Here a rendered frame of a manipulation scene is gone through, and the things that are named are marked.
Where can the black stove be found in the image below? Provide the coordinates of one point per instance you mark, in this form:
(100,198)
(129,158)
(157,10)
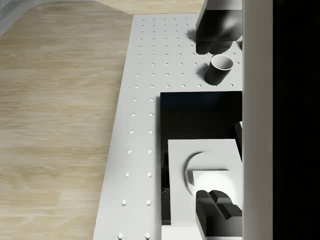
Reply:
(200,112)

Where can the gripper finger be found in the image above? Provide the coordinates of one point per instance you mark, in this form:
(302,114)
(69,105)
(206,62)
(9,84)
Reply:
(215,27)
(217,220)

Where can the black mug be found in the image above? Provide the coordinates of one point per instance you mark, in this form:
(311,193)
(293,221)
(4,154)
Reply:
(216,73)

